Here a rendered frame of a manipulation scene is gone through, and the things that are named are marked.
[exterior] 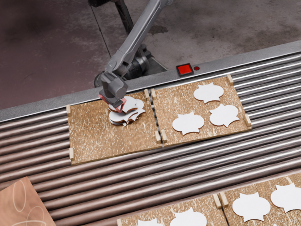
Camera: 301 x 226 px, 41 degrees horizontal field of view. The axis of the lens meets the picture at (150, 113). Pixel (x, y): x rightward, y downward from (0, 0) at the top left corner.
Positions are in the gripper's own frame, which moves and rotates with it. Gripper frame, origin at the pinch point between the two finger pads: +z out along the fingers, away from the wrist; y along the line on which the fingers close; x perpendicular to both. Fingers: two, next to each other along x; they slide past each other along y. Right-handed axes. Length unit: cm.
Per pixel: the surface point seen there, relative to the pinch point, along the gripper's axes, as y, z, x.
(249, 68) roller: -25, 13, -70
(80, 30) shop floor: 181, 105, -93
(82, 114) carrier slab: 16.0, 9.5, 9.3
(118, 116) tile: -2.2, 4.9, 0.5
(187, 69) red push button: -1.6, 11.2, -48.0
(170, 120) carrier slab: -19.2, 10.0, -16.3
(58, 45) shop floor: 180, 104, -65
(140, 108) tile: -5.4, 6.3, -10.2
